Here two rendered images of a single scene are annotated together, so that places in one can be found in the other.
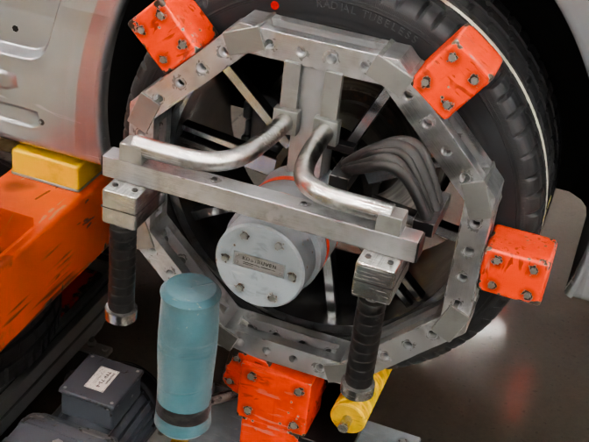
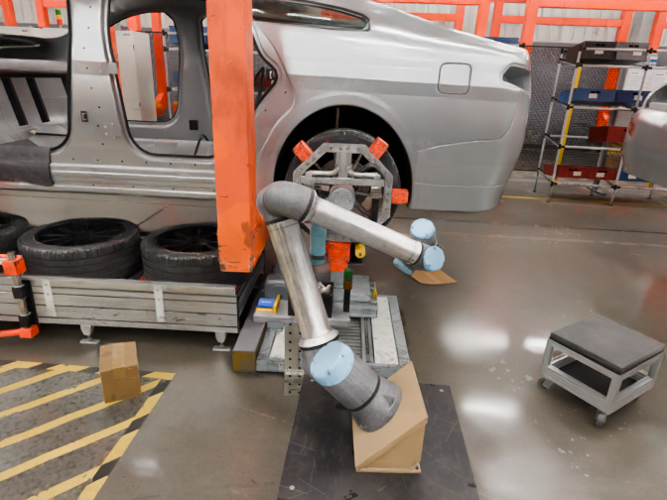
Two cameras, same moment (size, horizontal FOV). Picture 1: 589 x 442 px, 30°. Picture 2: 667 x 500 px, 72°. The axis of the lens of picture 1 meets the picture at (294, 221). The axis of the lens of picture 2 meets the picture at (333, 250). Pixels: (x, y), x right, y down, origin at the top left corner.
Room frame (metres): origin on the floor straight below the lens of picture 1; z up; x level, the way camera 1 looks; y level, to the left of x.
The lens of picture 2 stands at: (-0.99, 0.69, 1.45)
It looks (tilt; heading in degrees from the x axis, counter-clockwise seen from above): 21 degrees down; 344
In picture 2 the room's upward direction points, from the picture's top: 2 degrees clockwise
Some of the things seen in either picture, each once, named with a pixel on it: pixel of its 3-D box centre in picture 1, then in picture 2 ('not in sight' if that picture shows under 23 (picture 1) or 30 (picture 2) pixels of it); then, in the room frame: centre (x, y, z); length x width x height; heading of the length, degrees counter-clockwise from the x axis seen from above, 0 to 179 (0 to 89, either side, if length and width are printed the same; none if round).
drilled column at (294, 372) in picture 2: not in sight; (296, 353); (0.84, 0.34, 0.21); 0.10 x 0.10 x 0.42; 73
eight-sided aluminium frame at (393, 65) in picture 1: (303, 208); (341, 193); (1.38, -0.01, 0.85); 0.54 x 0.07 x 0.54; 73
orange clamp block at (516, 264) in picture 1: (516, 264); (399, 195); (1.30, -0.31, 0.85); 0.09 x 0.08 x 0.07; 73
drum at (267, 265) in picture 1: (286, 231); (341, 196); (1.31, 0.01, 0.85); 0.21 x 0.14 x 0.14; 163
